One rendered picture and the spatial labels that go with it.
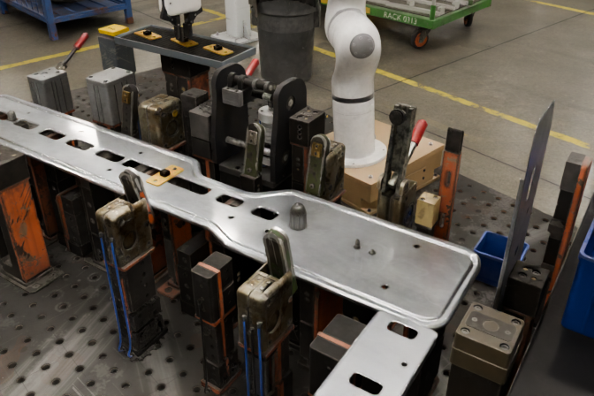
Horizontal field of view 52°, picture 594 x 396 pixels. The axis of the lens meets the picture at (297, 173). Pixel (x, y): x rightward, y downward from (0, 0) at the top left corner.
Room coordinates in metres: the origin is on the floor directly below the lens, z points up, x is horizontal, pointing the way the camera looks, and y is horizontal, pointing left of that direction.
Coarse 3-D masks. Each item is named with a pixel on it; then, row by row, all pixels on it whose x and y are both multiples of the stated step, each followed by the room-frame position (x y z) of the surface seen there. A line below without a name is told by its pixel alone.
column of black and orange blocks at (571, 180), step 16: (576, 160) 0.84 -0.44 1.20; (576, 176) 0.83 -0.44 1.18; (560, 192) 0.84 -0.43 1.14; (576, 192) 0.83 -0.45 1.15; (560, 208) 0.84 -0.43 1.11; (576, 208) 0.82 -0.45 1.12; (560, 224) 0.84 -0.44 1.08; (560, 240) 0.83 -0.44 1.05; (544, 256) 0.84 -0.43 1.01; (560, 256) 0.82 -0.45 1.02; (544, 304) 0.83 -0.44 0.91
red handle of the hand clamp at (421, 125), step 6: (420, 120) 1.09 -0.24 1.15; (420, 126) 1.08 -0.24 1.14; (426, 126) 1.09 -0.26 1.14; (414, 132) 1.07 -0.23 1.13; (420, 132) 1.07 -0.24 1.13; (414, 138) 1.06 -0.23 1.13; (420, 138) 1.07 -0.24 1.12; (414, 144) 1.05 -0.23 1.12; (414, 150) 1.05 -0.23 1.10; (408, 156) 1.03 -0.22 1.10; (396, 174) 1.01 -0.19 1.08; (390, 180) 1.00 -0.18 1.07; (396, 180) 0.99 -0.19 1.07; (390, 186) 0.99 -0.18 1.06
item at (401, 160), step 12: (396, 108) 1.01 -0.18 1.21; (408, 108) 1.01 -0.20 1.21; (396, 120) 0.98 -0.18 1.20; (408, 120) 1.00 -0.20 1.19; (396, 132) 1.01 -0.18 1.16; (408, 132) 0.99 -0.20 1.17; (396, 144) 1.01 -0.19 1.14; (408, 144) 1.00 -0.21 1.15; (396, 156) 1.00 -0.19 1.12; (396, 168) 1.00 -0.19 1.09; (384, 180) 1.00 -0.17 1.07; (384, 192) 0.99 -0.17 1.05; (396, 192) 0.98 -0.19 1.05
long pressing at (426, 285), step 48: (0, 96) 1.56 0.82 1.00; (48, 144) 1.28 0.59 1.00; (96, 144) 1.28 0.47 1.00; (144, 144) 1.27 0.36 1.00; (192, 192) 1.07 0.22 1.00; (240, 192) 1.06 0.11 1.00; (288, 192) 1.06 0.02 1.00; (240, 240) 0.90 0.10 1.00; (336, 240) 0.90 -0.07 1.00; (384, 240) 0.90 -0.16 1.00; (432, 240) 0.89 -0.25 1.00; (336, 288) 0.77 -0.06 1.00; (384, 288) 0.77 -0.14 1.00; (432, 288) 0.77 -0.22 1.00
